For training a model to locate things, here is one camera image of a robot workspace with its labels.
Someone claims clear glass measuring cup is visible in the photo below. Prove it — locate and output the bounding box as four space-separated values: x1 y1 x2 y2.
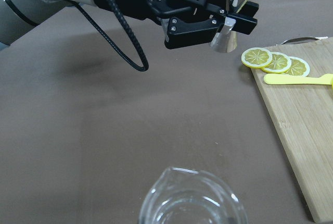
138 167 249 223

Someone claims middle lemon slice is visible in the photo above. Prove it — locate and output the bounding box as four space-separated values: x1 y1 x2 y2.
261 52 292 73

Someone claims yellow plastic knife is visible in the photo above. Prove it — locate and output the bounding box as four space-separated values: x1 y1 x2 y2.
263 73 332 85

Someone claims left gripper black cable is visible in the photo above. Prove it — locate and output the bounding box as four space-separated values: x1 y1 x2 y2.
46 0 149 72

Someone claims wooden cutting board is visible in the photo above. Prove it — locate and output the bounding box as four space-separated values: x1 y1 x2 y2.
250 36 333 223

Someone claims lemon slice at board corner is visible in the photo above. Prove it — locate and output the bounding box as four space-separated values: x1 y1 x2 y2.
241 47 273 68

